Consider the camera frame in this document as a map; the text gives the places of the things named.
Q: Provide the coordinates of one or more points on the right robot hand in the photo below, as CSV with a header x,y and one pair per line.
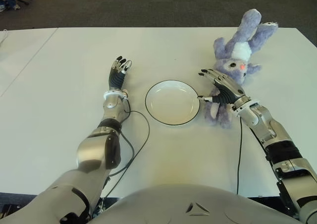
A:
x,y
227,90

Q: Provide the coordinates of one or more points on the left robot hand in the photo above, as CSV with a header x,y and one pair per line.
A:
x,y
116,79

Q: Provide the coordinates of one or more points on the purple plush bunny doll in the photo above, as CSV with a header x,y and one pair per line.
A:
x,y
247,30

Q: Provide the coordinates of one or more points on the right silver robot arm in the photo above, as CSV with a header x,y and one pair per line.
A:
x,y
272,132

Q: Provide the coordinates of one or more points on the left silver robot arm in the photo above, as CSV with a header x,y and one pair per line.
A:
x,y
96,149

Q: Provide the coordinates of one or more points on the white plate with black rim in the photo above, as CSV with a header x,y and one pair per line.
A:
x,y
171,102

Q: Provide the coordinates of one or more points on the grey robot torso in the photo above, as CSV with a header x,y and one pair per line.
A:
x,y
173,204

